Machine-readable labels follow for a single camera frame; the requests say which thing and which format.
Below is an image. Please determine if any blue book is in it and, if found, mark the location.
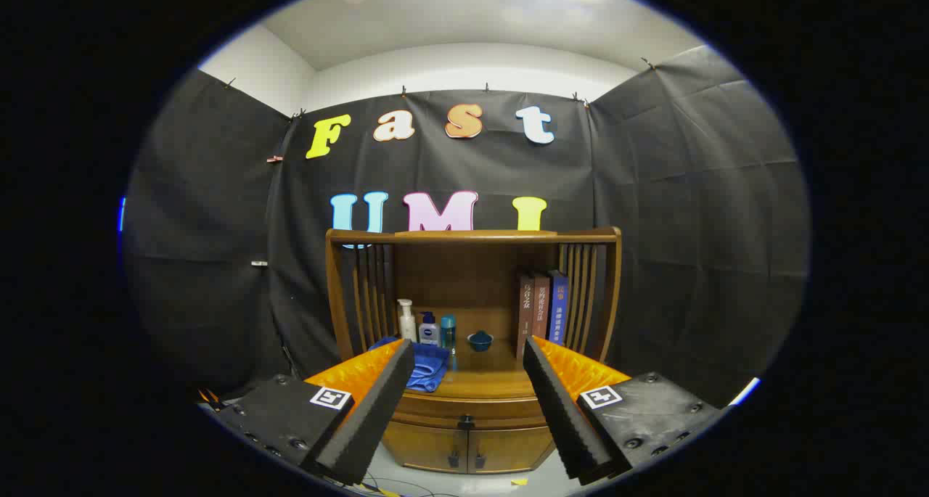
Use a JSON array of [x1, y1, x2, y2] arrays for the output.
[[547, 270, 570, 347]]

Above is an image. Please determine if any wooden cabinet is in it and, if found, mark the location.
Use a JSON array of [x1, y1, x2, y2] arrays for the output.
[[324, 226, 623, 476]]

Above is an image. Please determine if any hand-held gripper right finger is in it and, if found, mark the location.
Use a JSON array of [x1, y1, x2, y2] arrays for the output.
[[523, 336, 727, 485]]

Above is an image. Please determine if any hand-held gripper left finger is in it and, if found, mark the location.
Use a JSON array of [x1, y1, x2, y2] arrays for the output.
[[214, 339, 416, 486]]

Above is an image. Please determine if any folded blue towel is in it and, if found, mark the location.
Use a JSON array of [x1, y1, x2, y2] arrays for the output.
[[369, 336, 451, 393]]

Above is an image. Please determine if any wooden cabinet door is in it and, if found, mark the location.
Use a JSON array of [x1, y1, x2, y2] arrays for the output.
[[382, 421, 469, 474], [468, 426, 556, 474]]

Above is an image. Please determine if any wooden countertop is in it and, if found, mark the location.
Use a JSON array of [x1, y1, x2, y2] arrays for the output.
[[392, 337, 541, 401]]

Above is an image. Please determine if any reddish brown book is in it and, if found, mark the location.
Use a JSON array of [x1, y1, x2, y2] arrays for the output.
[[532, 274, 551, 340]]

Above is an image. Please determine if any dark brown book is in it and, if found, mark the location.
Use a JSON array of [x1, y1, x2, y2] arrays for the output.
[[516, 272, 536, 360]]

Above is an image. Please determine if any white pump bottle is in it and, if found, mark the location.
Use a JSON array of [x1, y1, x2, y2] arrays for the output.
[[397, 298, 418, 343]]

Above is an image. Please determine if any wooden drawer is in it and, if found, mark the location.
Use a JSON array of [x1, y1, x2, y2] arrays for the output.
[[392, 393, 548, 430]]

